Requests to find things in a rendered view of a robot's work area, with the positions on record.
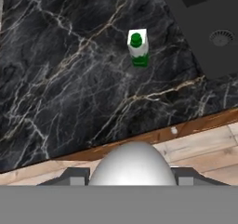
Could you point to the white milk carton green cap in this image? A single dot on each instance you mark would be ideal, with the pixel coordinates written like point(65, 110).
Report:
point(138, 48)

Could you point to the white egg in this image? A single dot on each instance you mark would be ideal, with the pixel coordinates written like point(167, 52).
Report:
point(132, 165)

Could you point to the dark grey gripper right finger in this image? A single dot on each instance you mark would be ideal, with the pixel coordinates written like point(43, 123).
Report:
point(187, 175)

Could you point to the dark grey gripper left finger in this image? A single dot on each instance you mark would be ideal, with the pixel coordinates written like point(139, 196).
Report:
point(76, 175)

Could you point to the dark grey sink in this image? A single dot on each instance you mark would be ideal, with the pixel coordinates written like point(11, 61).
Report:
point(210, 32)

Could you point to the small white cupboard knob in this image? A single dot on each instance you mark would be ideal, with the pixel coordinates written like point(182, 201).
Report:
point(174, 130)

